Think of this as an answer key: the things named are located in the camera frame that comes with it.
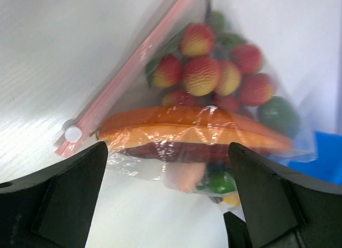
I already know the fake lychee bunch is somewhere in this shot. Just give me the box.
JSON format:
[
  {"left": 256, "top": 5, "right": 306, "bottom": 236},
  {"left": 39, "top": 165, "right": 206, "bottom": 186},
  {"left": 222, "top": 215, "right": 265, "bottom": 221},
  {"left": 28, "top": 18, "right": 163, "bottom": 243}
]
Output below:
[{"left": 145, "top": 11, "right": 276, "bottom": 111}]

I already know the blue plastic bin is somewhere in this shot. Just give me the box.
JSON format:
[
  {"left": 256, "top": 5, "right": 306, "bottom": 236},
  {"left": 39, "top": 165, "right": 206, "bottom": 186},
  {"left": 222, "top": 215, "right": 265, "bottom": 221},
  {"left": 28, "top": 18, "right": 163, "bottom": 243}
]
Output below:
[{"left": 288, "top": 131, "right": 342, "bottom": 185}]

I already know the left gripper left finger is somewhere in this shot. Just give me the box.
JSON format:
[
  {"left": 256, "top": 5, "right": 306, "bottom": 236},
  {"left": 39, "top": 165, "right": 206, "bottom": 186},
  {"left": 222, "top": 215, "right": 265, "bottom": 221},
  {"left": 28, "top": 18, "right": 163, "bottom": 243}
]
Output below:
[{"left": 1, "top": 142, "right": 108, "bottom": 247}]

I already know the yellow fake mango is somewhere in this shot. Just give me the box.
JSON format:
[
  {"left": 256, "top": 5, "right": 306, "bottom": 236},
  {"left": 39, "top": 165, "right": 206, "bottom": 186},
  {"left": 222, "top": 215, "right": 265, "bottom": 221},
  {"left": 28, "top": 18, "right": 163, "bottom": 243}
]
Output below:
[{"left": 223, "top": 192, "right": 241, "bottom": 206}]

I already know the clear zip top bag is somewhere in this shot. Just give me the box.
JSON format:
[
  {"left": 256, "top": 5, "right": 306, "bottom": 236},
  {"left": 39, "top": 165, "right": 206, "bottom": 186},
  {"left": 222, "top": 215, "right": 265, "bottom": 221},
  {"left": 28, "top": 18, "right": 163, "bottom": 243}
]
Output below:
[{"left": 56, "top": 0, "right": 317, "bottom": 208}]

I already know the orange papaya slice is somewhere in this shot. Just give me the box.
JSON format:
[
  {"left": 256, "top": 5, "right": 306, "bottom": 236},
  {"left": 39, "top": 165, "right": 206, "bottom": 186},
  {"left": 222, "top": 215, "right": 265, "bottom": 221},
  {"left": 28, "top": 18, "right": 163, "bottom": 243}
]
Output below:
[{"left": 97, "top": 106, "right": 293, "bottom": 154}]

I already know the pink fake peach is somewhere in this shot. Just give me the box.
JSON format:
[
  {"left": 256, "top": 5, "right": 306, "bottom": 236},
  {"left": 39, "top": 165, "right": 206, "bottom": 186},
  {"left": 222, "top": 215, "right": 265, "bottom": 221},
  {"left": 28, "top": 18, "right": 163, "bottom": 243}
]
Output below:
[{"left": 162, "top": 162, "right": 206, "bottom": 193}]

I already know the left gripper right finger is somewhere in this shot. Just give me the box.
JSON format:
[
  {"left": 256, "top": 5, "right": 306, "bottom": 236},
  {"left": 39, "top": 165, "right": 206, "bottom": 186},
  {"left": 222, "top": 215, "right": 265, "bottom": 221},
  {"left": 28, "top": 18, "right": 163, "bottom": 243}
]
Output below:
[{"left": 224, "top": 143, "right": 341, "bottom": 247}]

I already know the green fake chili pepper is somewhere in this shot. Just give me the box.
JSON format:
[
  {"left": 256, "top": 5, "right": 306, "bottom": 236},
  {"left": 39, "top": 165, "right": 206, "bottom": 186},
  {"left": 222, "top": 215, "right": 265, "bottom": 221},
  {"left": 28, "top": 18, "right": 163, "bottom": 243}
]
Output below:
[{"left": 196, "top": 170, "right": 237, "bottom": 195}]

